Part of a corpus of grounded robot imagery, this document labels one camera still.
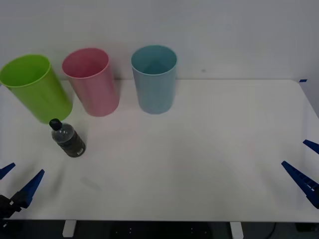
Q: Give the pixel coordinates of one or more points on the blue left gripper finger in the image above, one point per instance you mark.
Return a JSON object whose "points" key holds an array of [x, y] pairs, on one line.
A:
{"points": [[6, 169], [30, 189]]}

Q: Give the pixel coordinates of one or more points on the green plastic bin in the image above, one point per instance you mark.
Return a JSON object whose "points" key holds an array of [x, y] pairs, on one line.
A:
{"points": [[37, 94]]}

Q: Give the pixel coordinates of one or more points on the pale blue plastic bin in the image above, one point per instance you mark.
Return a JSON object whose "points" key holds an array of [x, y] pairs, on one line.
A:
{"points": [[154, 92]]}

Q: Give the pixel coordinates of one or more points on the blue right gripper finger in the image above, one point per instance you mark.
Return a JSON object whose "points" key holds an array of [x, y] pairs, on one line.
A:
{"points": [[312, 147], [302, 181]]}

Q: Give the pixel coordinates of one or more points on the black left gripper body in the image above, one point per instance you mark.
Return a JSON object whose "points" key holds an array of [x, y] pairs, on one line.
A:
{"points": [[6, 207]]}

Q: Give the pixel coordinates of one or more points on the pink plastic bin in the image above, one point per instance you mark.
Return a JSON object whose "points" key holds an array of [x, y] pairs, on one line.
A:
{"points": [[97, 94]]}

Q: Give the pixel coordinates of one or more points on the dark plastic bottle black cap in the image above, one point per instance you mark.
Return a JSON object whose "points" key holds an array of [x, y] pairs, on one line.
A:
{"points": [[69, 142]]}

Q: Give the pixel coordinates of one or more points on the white table leg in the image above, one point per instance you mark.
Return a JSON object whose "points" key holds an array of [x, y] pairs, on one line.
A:
{"points": [[236, 230], [69, 228]]}

